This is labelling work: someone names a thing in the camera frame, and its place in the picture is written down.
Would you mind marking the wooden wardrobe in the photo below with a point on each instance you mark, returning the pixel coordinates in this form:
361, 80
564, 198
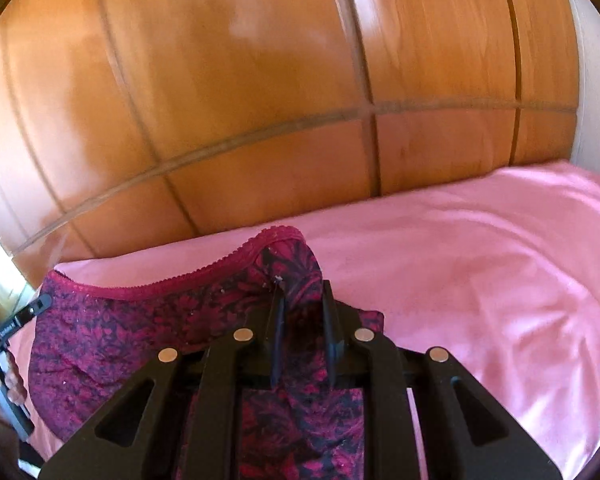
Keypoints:
230, 85

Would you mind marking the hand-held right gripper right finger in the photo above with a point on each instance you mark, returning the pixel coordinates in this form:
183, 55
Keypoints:
330, 340

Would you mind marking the pink bed sheet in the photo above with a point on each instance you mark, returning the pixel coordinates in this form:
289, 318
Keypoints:
480, 260

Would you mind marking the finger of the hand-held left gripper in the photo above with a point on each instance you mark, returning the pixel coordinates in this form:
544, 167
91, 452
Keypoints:
34, 310

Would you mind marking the person's left hand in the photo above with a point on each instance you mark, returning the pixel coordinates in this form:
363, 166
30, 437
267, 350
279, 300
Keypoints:
16, 385

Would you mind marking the red patterned underwear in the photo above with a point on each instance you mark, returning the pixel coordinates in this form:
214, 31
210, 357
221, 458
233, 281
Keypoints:
130, 330

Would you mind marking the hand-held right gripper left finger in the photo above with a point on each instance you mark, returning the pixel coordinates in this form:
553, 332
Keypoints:
278, 332

